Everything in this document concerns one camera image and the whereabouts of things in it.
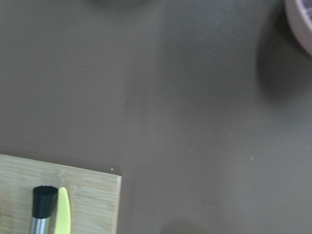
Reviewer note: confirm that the bamboo cutting board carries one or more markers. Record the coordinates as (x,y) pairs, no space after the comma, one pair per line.
(94,196)

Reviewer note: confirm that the steel muddler black tip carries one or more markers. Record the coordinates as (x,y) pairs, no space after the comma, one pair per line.
(44,200)

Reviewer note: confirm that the yellow plastic knife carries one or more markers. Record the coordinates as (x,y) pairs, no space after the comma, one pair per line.
(63,214)

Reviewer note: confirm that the pink bowl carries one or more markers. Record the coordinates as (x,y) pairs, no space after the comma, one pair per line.
(299,15)

